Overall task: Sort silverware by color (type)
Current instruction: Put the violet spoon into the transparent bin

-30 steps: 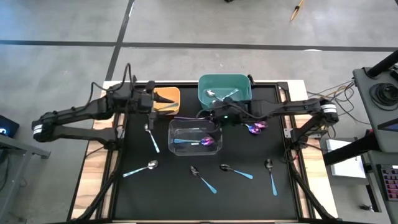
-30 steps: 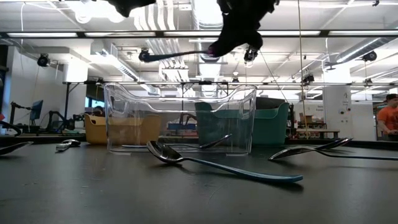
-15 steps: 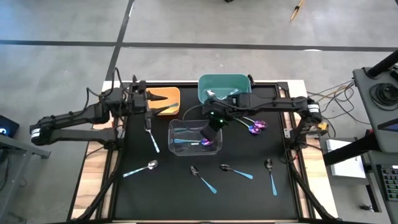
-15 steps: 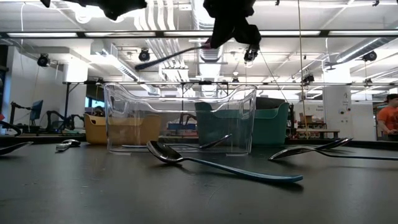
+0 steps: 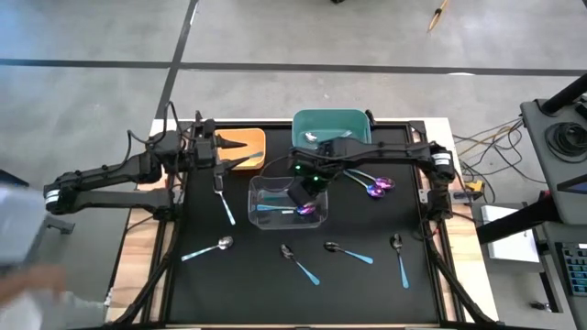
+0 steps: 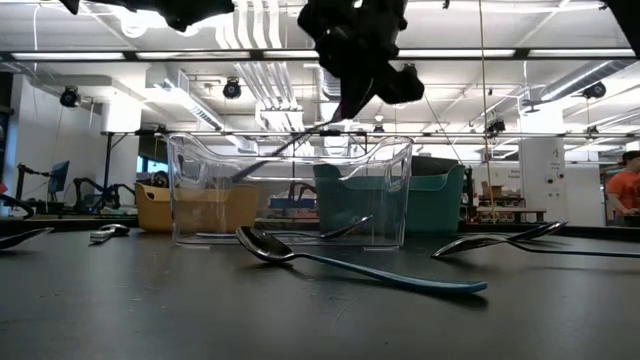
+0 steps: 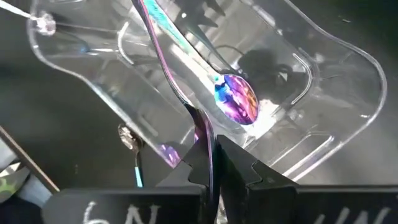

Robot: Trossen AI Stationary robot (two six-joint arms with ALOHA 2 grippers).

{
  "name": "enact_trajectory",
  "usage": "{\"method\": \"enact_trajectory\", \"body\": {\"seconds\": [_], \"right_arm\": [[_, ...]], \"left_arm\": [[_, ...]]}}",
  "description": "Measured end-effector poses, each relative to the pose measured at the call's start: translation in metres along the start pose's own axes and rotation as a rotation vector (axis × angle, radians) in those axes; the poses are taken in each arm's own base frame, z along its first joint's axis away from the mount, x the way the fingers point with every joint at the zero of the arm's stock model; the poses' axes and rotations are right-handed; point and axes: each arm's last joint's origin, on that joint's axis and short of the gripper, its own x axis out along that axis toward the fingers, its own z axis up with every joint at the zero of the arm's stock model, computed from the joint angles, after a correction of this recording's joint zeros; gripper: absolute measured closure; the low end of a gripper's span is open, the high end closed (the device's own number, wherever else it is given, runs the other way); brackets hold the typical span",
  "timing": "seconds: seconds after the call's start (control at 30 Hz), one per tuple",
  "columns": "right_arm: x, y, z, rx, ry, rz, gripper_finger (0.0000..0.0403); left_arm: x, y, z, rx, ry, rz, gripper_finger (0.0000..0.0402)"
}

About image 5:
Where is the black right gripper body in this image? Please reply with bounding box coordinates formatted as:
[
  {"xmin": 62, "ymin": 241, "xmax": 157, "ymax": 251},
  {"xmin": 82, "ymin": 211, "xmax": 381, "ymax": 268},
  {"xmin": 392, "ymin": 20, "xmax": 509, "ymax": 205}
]
[{"xmin": 286, "ymin": 181, "xmax": 318, "ymax": 208}]

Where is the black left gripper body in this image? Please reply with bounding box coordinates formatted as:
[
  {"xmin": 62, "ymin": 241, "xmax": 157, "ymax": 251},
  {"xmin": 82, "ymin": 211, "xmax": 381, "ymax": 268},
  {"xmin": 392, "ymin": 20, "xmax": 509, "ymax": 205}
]
[{"xmin": 191, "ymin": 132, "xmax": 225, "ymax": 192}]

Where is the yellow plastic bin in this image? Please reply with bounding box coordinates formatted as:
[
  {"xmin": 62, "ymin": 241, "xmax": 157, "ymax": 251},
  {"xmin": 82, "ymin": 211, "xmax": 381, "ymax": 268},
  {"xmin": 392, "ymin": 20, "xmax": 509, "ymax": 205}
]
[{"xmin": 214, "ymin": 127, "xmax": 268, "ymax": 171}]

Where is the clear plastic bin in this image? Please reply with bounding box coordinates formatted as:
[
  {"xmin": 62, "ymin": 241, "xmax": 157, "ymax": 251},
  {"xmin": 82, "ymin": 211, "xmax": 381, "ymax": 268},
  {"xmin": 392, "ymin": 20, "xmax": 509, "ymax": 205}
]
[{"xmin": 247, "ymin": 173, "xmax": 329, "ymax": 231}]

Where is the teal plastic bin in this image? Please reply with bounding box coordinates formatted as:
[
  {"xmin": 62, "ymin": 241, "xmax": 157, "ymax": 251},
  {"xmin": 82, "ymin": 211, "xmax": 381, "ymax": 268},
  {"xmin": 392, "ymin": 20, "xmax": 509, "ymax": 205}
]
[{"xmin": 291, "ymin": 108, "xmax": 372, "ymax": 152}]

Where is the black table mat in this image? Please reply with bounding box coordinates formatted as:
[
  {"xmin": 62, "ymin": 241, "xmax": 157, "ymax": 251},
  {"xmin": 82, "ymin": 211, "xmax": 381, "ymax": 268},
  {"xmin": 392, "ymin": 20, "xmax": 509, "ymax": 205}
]
[{"xmin": 167, "ymin": 123, "xmax": 440, "ymax": 325}]

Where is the grey side table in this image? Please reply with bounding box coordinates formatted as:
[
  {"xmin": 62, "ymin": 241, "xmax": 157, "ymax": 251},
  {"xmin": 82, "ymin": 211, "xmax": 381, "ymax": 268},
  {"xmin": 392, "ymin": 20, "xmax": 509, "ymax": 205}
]
[{"xmin": 27, "ymin": 213, "xmax": 76, "ymax": 236}]

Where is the black device blue light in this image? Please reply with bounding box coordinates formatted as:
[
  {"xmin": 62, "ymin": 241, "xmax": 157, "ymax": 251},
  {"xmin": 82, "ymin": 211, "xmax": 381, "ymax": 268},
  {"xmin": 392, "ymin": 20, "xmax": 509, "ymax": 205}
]
[{"xmin": 0, "ymin": 168, "xmax": 29, "ymax": 189}]

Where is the white box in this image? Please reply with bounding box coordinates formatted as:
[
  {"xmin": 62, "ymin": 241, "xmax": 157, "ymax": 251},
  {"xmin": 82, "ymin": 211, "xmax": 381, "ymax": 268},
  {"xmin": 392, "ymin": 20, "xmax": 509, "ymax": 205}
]
[{"xmin": 480, "ymin": 206, "xmax": 541, "ymax": 265}]

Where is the black diagonal bar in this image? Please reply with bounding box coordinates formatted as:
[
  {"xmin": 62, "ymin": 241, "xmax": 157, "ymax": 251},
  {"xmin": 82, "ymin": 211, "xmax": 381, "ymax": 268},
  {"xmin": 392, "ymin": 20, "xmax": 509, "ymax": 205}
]
[{"xmin": 475, "ymin": 194, "xmax": 559, "ymax": 245}]

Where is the person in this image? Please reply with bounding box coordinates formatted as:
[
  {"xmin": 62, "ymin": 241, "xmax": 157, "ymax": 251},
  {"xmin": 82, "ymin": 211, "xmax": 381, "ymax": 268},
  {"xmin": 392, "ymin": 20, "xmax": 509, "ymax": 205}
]
[{"xmin": 0, "ymin": 182, "xmax": 109, "ymax": 330}]

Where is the grey keyboard desk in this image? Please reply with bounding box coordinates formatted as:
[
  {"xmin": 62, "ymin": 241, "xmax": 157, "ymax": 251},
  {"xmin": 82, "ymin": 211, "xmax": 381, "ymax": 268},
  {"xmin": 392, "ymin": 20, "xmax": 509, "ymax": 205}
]
[{"xmin": 534, "ymin": 222, "xmax": 587, "ymax": 330}]

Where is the black pole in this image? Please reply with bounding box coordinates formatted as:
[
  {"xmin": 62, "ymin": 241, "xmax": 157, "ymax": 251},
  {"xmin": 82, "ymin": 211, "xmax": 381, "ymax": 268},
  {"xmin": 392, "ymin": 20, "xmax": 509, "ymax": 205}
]
[{"xmin": 539, "ymin": 72, "xmax": 587, "ymax": 116}]

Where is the black keyboard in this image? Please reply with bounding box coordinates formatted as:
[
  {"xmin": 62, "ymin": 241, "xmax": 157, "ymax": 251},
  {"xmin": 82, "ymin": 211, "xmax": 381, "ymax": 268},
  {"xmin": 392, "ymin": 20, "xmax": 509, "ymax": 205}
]
[{"xmin": 561, "ymin": 242, "xmax": 587, "ymax": 297}]

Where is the black frame strut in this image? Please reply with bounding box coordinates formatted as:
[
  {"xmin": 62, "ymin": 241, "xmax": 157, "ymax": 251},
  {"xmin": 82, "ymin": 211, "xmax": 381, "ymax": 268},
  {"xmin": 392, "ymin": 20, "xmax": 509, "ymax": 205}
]
[
  {"xmin": 424, "ymin": 224, "xmax": 494, "ymax": 325},
  {"xmin": 112, "ymin": 224, "xmax": 183, "ymax": 325}
]

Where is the floor cable bundle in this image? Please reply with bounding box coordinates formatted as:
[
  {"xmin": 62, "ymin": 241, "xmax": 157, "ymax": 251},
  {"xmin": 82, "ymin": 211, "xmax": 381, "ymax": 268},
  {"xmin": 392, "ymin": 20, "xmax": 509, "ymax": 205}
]
[{"xmin": 452, "ymin": 117, "xmax": 549, "ymax": 185}]

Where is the yellow floor cable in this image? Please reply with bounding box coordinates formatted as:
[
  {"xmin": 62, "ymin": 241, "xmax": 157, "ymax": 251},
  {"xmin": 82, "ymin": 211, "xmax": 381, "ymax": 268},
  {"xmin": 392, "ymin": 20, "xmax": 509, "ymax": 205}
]
[{"xmin": 426, "ymin": 0, "xmax": 453, "ymax": 33}]

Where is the black cable coil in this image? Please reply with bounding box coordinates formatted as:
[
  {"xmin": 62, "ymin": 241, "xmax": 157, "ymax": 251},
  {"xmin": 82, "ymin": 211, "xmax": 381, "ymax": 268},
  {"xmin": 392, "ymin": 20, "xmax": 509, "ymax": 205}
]
[{"xmin": 544, "ymin": 121, "xmax": 587, "ymax": 165}]

